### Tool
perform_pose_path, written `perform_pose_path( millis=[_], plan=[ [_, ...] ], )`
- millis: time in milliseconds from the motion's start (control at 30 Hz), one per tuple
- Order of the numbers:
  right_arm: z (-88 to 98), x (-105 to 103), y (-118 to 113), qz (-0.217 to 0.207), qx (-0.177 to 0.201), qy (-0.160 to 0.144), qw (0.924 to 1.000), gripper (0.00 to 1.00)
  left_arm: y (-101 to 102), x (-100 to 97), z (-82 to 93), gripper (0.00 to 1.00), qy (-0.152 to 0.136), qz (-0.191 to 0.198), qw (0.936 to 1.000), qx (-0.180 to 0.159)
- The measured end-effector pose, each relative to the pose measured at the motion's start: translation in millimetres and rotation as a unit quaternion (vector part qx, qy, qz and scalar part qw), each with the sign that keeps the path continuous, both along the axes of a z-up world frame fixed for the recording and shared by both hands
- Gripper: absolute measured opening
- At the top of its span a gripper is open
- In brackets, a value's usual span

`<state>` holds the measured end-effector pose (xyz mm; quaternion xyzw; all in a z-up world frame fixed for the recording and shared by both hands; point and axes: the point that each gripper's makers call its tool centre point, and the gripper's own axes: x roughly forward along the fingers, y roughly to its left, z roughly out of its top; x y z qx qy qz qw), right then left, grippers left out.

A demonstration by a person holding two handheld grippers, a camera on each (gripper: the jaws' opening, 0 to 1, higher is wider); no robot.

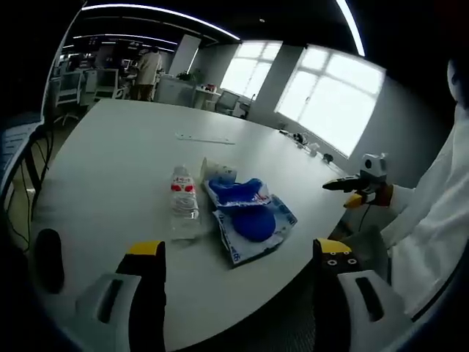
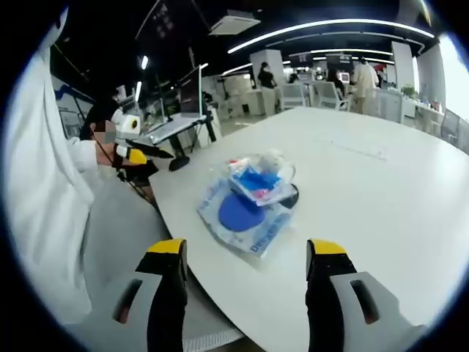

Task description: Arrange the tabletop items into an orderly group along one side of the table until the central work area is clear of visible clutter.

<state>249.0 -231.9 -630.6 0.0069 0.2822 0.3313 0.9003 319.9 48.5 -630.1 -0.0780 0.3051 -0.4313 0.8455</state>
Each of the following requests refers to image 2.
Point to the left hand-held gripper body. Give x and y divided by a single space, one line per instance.
128 124

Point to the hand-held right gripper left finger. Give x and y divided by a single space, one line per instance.
170 293

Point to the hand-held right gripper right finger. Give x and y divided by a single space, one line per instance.
322 293

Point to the black item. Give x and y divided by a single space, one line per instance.
294 197

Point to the clear packet with blue disc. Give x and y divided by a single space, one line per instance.
238 218

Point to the blue and white packet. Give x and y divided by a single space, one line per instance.
256 181

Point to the clear plastic item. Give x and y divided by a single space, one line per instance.
285 165

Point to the black stand base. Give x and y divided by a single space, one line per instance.
179 164

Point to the white side desk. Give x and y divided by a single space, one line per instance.
172 128

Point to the person's head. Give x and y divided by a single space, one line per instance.
98 113

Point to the dark monitor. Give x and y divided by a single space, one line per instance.
190 96

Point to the white lamp pole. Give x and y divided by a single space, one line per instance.
200 91

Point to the person in white coat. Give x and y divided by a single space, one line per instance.
40 176

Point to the white table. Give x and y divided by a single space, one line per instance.
366 205

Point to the ceiling air conditioner unit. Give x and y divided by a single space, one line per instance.
234 22

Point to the white office chair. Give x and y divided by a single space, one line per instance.
295 93
329 94

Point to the grey mesh office chair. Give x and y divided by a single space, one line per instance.
454 126

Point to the long curved ceiling light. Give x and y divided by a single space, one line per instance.
329 22

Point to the green potted plant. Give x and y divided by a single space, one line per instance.
409 89

